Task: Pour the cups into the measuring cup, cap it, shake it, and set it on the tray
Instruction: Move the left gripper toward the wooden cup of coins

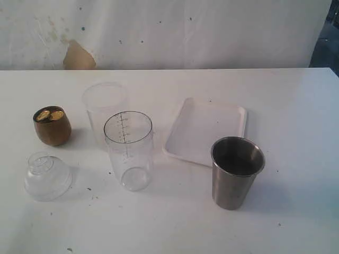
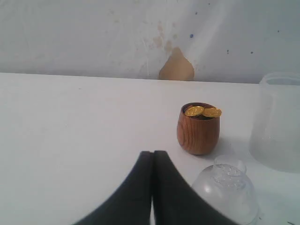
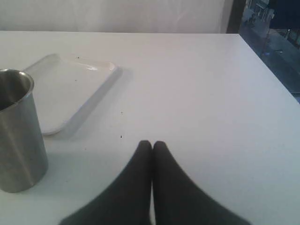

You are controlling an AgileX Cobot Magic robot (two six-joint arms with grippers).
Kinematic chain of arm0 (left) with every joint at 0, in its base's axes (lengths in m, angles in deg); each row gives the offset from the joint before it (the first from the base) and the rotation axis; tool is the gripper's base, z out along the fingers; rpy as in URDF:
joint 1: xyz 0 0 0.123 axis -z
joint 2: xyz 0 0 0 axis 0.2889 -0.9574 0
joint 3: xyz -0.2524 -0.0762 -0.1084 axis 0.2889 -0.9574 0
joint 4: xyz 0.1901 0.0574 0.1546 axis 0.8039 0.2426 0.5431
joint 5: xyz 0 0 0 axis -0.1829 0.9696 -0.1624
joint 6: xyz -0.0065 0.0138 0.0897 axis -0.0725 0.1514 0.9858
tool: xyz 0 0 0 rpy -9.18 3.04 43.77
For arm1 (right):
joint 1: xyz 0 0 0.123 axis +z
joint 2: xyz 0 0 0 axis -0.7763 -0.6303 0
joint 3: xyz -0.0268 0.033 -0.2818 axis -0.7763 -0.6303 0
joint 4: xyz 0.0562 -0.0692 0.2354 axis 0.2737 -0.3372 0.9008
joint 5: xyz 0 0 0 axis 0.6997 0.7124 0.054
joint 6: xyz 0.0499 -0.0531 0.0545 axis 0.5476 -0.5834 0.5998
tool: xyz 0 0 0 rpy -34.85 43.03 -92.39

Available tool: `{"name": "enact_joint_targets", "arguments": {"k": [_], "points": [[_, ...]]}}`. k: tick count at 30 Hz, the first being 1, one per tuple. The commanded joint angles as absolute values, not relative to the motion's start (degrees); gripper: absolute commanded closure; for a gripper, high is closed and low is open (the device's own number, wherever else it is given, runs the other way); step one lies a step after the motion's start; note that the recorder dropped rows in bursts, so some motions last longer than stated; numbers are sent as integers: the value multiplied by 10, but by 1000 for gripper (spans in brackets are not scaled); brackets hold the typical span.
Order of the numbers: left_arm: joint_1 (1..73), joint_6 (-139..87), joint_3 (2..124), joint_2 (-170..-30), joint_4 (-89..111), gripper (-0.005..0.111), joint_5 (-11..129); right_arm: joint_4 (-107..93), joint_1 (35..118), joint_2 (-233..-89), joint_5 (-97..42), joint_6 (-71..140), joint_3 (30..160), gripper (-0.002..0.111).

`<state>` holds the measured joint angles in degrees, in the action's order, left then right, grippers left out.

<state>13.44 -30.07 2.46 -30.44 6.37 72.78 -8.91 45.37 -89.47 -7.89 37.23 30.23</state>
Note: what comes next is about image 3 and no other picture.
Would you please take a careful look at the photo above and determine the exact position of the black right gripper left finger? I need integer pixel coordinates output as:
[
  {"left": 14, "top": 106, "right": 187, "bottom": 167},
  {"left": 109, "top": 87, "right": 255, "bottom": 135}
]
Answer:
[{"left": 60, "top": 140, "right": 152, "bottom": 225}]

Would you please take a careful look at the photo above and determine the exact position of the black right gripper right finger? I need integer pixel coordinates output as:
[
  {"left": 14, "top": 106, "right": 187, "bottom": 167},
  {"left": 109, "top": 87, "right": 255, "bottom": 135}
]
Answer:
[{"left": 153, "top": 141, "right": 249, "bottom": 225}]

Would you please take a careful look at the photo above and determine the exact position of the stainless steel cup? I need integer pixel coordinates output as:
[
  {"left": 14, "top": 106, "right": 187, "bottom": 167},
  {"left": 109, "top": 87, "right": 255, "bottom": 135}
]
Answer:
[{"left": 0, "top": 69, "right": 48, "bottom": 193}]

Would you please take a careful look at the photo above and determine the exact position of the white rectangular tray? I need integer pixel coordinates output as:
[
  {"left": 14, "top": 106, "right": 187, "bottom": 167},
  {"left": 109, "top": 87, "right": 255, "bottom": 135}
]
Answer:
[{"left": 23, "top": 53, "right": 119, "bottom": 135}]

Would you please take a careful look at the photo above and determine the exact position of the white backdrop cloth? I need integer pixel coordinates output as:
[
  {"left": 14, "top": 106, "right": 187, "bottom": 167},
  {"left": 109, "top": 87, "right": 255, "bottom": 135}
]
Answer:
[{"left": 0, "top": 0, "right": 233, "bottom": 33}]

